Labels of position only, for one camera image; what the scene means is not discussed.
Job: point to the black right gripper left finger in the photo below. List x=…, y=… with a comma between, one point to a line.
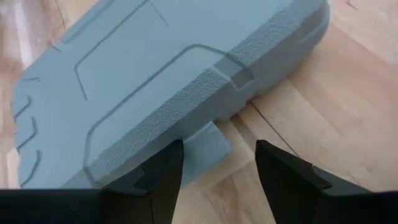
x=155, y=193

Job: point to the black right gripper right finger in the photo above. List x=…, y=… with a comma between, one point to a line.
x=289, y=193

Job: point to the grey plastic tool case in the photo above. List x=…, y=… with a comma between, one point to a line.
x=155, y=77

